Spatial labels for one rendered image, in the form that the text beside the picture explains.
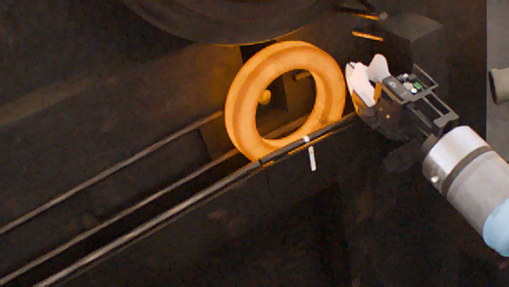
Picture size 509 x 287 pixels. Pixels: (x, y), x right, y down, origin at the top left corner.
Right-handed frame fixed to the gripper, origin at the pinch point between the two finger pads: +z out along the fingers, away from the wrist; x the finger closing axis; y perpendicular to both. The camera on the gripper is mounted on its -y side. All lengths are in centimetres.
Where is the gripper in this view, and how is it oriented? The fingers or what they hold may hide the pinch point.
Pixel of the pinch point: (353, 73)
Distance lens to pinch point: 105.9
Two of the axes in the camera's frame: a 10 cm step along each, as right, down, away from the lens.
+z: -5.3, -6.4, 5.6
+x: -8.5, 4.0, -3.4
